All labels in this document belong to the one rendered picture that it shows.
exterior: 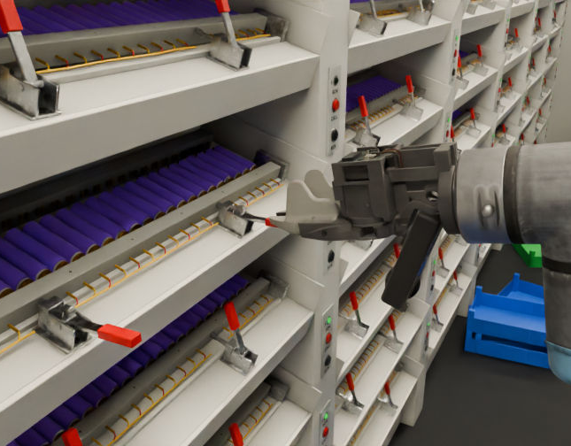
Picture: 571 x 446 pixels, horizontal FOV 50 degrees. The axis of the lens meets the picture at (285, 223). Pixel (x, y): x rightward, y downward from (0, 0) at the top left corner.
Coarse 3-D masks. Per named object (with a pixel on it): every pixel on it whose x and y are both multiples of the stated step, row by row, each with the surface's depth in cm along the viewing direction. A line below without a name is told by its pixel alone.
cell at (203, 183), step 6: (168, 168) 78; (174, 168) 78; (180, 168) 78; (180, 174) 78; (186, 174) 77; (192, 174) 78; (192, 180) 77; (198, 180) 77; (204, 180) 77; (204, 186) 77; (210, 186) 77
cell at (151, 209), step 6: (114, 192) 70; (120, 192) 70; (126, 192) 70; (120, 198) 69; (126, 198) 69; (132, 198) 69; (138, 198) 69; (132, 204) 69; (138, 204) 69; (144, 204) 69; (150, 204) 69; (144, 210) 68; (150, 210) 68; (156, 210) 68; (150, 216) 68; (156, 216) 68
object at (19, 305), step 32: (224, 192) 75; (160, 224) 65; (192, 224) 69; (96, 256) 58; (128, 256) 61; (160, 256) 63; (32, 288) 52; (64, 288) 54; (0, 320) 48; (0, 352) 47
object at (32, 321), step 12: (276, 180) 86; (252, 192) 81; (240, 204) 78; (216, 216) 73; (192, 228) 70; (168, 240) 66; (180, 240) 68; (156, 252) 64; (132, 264) 61; (108, 276) 59; (84, 288) 56; (96, 288) 57; (72, 300) 55; (24, 324) 51; (36, 324) 52; (0, 336) 49; (12, 336) 50
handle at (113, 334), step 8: (72, 312) 50; (72, 320) 50; (80, 320) 50; (80, 328) 49; (88, 328) 49; (96, 328) 49; (104, 328) 48; (112, 328) 48; (120, 328) 48; (104, 336) 48; (112, 336) 48; (120, 336) 47; (128, 336) 47; (136, 336) 47; (120, 344) 48; (128, 344) 47; (136, 344) 47
